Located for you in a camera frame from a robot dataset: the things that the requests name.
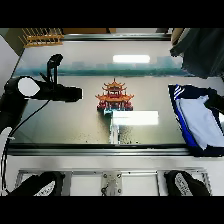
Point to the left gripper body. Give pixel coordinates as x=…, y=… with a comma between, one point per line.
x=68, y=94

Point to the light blue garment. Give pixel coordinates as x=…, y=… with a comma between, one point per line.
x=200, y=123

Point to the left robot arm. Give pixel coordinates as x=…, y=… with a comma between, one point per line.
x=10, y=96

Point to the yellow wooden rack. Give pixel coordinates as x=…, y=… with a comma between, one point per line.
x=41, y=37

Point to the navy garment with white stripes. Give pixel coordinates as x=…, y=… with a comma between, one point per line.
x=181, y=116

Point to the dark grey garment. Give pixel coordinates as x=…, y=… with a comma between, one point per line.
x=200, y=50

